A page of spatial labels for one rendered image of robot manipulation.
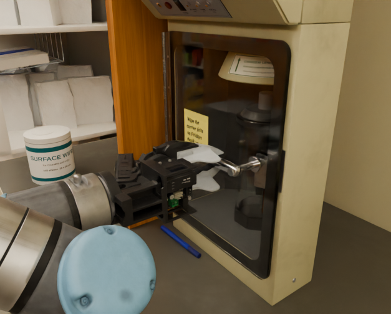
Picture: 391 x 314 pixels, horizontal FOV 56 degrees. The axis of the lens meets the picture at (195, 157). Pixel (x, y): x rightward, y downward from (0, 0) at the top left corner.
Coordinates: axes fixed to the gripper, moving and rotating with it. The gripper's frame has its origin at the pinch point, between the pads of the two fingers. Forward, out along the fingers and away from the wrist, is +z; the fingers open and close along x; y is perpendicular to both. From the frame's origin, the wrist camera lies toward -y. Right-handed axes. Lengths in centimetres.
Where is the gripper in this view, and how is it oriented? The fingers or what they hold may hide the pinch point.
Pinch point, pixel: (212, 159)
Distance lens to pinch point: 60.0
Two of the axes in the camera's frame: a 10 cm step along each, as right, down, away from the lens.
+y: 5.9, 3.0, -7.5
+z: 8.1, -2.3, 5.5
